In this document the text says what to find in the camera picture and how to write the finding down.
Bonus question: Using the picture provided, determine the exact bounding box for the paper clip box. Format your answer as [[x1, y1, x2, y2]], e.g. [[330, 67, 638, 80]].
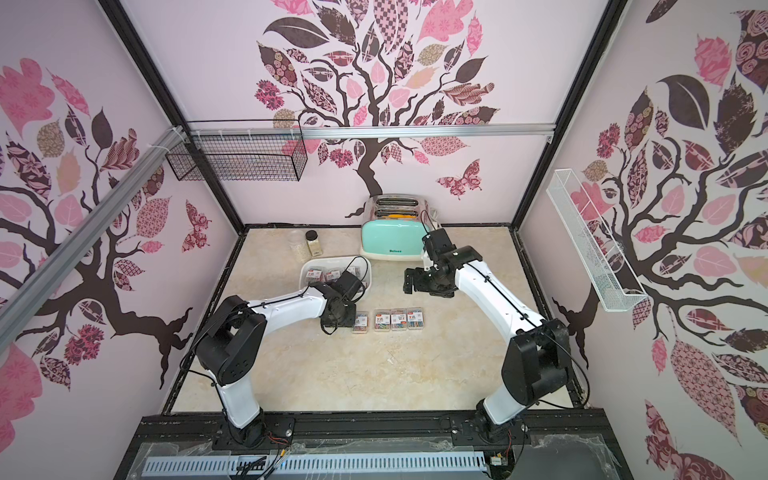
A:
[[373, 309, 391, 332], [406, 308, 425, 330], [352, 312, 369, 334], [390, 308, 408, 331]]

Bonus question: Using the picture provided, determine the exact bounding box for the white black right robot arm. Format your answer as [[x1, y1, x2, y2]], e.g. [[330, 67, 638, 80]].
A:
[[403, 229, 574, 443]]

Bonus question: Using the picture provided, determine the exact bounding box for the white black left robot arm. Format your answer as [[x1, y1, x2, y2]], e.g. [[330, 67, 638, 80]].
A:
[[192, 271, 366, 447]]

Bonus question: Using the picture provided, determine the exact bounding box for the white plastic storage box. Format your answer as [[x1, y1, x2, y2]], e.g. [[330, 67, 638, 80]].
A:
[[299, 255, 372, 288]]

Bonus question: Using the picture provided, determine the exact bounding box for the mint green toaster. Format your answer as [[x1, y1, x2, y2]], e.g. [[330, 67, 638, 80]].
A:
[[361, 194, 439, 262]]

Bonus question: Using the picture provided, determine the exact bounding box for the black-lidded spice jar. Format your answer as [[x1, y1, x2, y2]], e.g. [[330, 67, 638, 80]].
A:
[[305, 230, 323, 257]]

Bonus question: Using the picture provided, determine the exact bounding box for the clear plastic jar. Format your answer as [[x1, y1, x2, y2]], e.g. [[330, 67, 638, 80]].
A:
[[288, 230, 311, 263]]

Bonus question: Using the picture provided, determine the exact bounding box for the black wire wall basket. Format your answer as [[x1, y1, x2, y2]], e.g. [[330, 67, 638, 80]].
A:
[[165, 118, 309, 182]]

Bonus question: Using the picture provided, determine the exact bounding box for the white wire wall basket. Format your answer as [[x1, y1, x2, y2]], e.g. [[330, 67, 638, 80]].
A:
[[546, 169, 648, 313]]

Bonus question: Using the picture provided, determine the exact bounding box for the white slotted cable duct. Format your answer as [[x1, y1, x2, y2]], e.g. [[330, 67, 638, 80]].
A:
[[138, 451, 488, 479]]

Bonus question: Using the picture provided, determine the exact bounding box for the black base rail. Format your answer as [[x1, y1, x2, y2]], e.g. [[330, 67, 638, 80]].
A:
[[116, 409, 631, 479]]

